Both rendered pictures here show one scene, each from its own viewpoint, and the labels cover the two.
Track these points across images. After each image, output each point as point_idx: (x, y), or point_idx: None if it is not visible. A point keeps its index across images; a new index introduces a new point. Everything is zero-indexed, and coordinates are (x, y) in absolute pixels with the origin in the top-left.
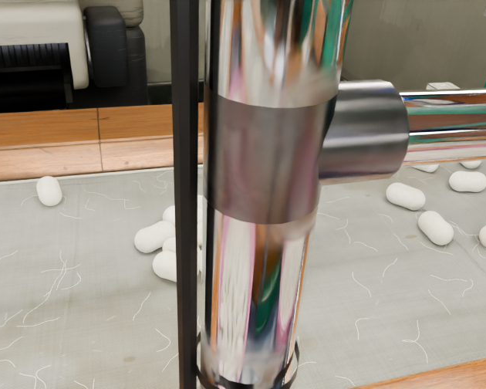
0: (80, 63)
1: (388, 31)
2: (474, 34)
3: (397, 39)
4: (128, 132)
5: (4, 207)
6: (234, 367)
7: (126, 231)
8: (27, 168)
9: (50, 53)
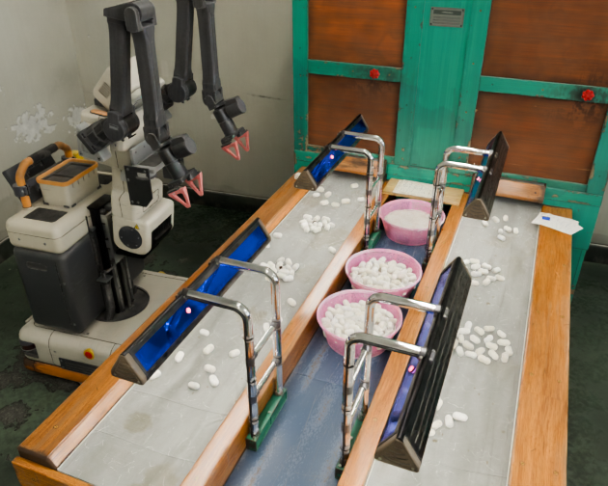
0: (173, 220)
1: None
2: (209, 128)
3: None
4: (267, 219)
5: (274, 242)
6: (370, 204)
7: (298, 232)
8: None
9: (167, 221)
